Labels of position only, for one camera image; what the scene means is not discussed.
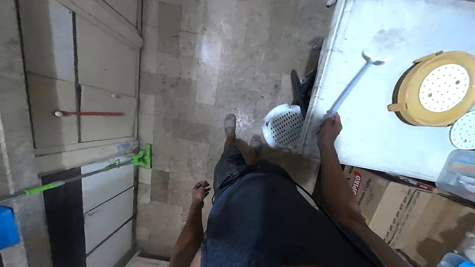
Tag white table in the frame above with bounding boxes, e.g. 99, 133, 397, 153
298, 0, 475, 182

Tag black folded stand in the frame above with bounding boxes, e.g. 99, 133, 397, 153
290, 37, 325, 118

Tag cardboard box with red label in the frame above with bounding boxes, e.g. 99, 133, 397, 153
342, 165, 394, 225

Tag white perforated round plate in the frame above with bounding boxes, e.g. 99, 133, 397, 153
450, 111, 475, 150

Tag green and grey mop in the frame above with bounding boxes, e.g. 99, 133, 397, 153
0, 144, 153, 203

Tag person's right hand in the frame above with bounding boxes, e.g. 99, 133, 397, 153
316, 113, 343, 146

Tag person's right forearm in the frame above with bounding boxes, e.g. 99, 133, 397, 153
317, 141, 412, 267

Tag clear plastic container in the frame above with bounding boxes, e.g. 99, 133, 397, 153
436, 149, 475, 202

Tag blue and white plastic bag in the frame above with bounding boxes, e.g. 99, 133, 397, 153
438, 232, 475, 267

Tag white cabinet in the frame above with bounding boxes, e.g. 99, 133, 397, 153
17, 0, 144, 267

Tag blue plastic object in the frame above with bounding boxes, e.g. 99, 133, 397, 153
0, 206, 21, 251

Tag person's body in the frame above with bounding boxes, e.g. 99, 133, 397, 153
200, 160, 386, 267

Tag red stick with white end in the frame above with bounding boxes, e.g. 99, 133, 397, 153
54, 111, 125, 118

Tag person's legs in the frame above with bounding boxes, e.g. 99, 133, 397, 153
213, 113, 263, 202

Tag person's left hand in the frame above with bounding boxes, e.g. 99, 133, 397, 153
192, 180, 212, 204

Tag long tool with curved head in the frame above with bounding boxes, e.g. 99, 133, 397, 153
324, 51, 385, 121

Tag plain brown cardboard box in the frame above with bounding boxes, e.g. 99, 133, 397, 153
369, 181, 475, 267

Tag yellow round perforated-centre basin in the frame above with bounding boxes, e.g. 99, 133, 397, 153
387, 51, 475, 127

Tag person's left forearm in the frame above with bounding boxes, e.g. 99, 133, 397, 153
169, 199, 205, 267

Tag white perforated plastic stool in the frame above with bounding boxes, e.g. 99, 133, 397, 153
262, 103, 304, 150

